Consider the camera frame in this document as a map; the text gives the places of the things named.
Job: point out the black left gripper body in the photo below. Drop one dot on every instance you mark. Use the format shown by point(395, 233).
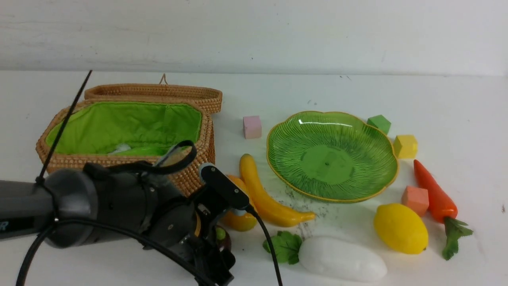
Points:
point(187, 226)

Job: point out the purple toy mangosteen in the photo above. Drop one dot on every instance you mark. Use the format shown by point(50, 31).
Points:
point(223, 239)

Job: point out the orange toy mango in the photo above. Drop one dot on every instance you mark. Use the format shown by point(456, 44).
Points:
point(242, 223)

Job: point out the yellow toy banana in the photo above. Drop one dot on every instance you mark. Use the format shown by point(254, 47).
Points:
point(267, 207)

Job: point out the yellow toy lemon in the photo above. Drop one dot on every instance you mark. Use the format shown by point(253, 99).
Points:
point(401, 229)

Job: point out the orange toy carrot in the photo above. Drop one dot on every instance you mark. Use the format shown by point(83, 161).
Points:
point(443, 210)

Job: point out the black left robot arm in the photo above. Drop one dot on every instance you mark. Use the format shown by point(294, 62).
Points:
point(98, 204)

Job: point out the woven wicker basket green lining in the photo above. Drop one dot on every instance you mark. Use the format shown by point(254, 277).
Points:
point(97, 127)

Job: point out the pink foam cube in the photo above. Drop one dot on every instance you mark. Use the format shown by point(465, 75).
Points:
point(252, 127)

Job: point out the woven wicker basket lid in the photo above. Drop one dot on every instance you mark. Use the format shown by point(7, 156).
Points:
point(208, 99)

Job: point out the black zip tie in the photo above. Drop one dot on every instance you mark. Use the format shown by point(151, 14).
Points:
point(40, 178)

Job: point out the white toy radish green leaves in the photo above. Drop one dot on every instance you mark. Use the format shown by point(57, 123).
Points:
point(330, 257)

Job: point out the green leaf-shaped glass plate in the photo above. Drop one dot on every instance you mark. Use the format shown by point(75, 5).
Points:
point(331, 156)

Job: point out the green foam cube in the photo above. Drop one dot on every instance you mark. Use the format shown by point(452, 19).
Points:
point(380, 122)

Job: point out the orange foam cube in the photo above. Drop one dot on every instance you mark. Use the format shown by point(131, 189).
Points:
point(416, 199)

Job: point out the yellow foam cube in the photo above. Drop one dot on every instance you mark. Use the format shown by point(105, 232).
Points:
point(405, 146)

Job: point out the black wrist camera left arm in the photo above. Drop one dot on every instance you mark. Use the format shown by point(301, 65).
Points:
point(224, 187)

